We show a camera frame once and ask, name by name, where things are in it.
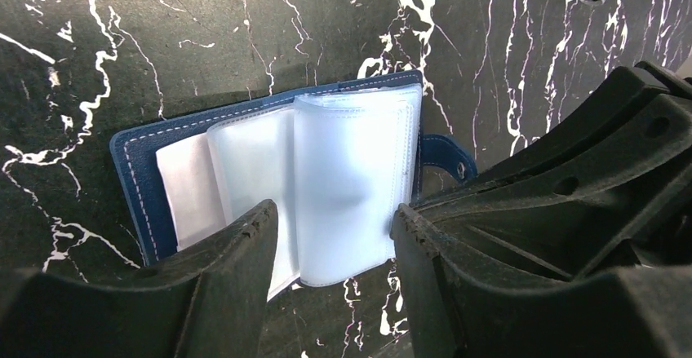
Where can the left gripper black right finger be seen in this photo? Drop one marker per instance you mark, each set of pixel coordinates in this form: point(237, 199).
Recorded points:
point(461, 302)

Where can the blue leather card holder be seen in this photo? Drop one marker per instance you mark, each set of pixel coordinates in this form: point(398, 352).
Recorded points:
point(337, 160)

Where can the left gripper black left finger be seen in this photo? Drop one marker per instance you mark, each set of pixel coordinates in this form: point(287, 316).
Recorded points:
point(205, 301)

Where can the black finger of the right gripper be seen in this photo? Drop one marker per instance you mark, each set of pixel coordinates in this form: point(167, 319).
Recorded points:
point(617, 169)

